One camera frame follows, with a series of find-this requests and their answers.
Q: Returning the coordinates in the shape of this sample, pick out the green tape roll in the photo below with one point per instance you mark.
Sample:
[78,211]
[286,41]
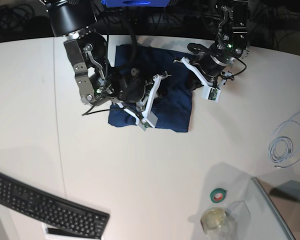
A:
[218,195]

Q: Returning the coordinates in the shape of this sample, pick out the dark blue t-shirt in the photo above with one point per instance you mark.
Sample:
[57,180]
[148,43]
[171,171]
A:
[175,107]

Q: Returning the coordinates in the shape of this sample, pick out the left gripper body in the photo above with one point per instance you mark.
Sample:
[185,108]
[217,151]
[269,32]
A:
[211,66]

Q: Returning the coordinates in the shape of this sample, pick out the clear glass jar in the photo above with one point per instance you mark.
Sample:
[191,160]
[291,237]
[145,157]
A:
[217,224]

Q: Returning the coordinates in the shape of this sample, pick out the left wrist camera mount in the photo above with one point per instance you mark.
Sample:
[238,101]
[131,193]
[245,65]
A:
[211,87]

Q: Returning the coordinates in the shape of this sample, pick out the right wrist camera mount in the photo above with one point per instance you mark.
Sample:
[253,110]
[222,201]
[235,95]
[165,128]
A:
[141,111]

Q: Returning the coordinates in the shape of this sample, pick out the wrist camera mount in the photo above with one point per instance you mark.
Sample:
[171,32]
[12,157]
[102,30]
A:
[141,111]
[211,87]

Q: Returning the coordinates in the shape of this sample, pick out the blue box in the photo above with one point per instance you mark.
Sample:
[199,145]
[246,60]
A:
[135,3]

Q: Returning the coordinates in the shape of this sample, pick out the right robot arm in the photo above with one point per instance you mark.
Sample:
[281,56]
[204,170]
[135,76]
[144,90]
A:
[87,52]

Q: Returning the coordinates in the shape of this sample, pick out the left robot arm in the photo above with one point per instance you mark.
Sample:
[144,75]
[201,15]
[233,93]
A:
[231,41]

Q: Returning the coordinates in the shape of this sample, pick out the black computer keyboard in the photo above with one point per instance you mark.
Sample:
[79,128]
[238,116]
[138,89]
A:
[71,218]

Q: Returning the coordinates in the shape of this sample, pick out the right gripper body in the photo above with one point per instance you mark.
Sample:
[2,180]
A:
[131,88]

